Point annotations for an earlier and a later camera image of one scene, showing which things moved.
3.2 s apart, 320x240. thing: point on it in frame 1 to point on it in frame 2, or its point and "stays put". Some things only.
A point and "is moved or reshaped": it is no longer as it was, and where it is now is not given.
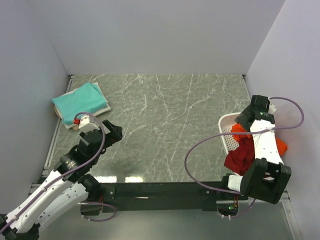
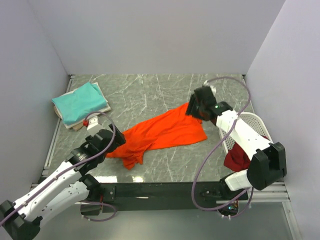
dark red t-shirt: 239,159 stays put
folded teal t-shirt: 87,99 stays put
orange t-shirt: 282,145 is moved or reshaped
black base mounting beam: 203,195 stays put
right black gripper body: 241,118 to 197,109
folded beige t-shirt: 75,128 stays put
